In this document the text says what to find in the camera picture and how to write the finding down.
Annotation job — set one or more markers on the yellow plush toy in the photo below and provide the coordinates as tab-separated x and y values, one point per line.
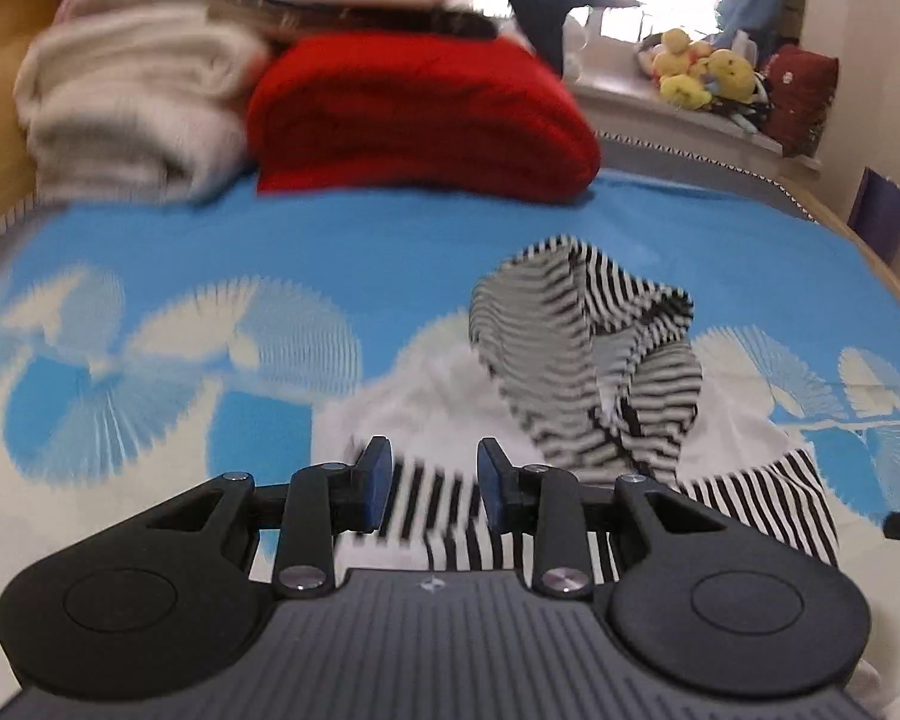
682	91
731	75
675	45

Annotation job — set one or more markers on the dark folded cloth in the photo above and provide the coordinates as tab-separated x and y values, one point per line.
360	19

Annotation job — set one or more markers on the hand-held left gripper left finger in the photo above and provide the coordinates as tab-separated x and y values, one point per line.
375	487

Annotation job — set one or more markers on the red folded blanket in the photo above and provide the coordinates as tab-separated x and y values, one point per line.
420	112

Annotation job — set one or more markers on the white garment with striped hood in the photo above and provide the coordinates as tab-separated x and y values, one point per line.
630	390

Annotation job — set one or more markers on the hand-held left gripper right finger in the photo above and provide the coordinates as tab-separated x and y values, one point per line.
491	491

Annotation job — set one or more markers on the purple box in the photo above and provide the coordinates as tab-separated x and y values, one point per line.
881	210

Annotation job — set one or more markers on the blue white printed bed sheet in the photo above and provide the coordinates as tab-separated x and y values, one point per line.
345	255

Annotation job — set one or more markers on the cream folded blanket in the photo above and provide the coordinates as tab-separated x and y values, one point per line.
135	90

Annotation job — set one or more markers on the white windowsill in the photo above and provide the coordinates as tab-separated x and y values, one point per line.
630	109

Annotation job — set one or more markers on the dark red bag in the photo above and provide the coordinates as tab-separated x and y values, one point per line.
799	97

